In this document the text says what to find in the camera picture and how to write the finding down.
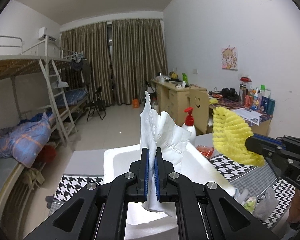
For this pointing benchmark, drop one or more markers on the white paper tissue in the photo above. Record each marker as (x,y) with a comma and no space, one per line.
(162,135)

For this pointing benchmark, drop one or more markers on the brown curtain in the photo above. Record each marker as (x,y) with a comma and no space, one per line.
(90,62)
(137,60)

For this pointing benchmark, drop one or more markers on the person's right forearm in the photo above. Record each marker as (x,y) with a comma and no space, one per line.
(297,210)

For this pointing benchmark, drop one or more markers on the light wooden desk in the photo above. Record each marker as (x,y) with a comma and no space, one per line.
(170,95)

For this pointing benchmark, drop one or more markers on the green tissue pack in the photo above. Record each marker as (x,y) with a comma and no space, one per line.
(250,203)

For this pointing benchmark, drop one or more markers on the blue plaid blanket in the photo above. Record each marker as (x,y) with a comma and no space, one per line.
(22,137)

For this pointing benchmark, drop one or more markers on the yellow foam fruit net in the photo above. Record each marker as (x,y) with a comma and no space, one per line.
(230,137)

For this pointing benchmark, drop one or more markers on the black headphones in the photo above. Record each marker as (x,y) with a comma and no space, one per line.
(229,93)

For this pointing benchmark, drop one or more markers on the white red pump bottle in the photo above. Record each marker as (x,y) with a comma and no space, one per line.
(189,128)

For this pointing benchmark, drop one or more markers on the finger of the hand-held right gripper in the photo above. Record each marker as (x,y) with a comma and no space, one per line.
(267,139)
(257,146)

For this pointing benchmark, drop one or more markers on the hanging dark clothes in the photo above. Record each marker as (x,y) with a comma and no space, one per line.
(80,67)

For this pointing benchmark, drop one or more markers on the wooden smiley chair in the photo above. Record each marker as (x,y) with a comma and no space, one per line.
(198,105)

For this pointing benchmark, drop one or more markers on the yellow cloth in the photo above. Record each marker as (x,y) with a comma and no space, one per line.
(213,100)

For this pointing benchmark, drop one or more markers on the white bunk bed ladder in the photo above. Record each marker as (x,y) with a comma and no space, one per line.
(58,97)

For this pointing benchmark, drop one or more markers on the white printed papers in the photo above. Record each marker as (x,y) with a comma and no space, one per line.
(247,115)

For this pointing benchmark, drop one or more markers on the desk with patterned cover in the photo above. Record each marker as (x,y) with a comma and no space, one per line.
(265,125)

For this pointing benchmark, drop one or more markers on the grey plastic bag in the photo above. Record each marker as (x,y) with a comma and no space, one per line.
(265,203)

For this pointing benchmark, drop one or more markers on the white metal bunk bed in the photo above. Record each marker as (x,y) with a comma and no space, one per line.
(12,67)

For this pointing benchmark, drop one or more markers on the red cloth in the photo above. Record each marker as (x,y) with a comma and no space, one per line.
(47,153)

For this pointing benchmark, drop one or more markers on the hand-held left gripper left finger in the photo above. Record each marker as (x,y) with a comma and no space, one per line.
(145,175)

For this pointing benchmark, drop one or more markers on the pink cartoon wall poster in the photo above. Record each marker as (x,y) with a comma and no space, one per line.
(229,58)

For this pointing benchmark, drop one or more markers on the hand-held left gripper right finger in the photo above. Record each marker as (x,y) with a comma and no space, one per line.
(159,177)

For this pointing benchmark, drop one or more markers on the houndstooth table mat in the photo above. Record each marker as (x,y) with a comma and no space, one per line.
(77,182)

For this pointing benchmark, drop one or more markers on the red snack packet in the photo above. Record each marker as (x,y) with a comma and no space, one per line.
(205,151)

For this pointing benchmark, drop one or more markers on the green bottle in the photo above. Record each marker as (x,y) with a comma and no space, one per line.
(184,78)

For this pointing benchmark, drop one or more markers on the cluster of toiletry bottles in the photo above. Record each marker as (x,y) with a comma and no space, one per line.
(257,100)

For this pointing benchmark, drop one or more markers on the white air conditioner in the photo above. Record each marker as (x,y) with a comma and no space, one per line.
(45,33)

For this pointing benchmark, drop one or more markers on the orange stool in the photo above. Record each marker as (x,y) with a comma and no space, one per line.
(135,104)

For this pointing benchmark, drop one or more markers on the black folding chair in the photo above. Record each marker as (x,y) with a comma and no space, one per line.
(96,103)

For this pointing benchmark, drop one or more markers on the white foam box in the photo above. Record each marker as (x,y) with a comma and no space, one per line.
(120,162)

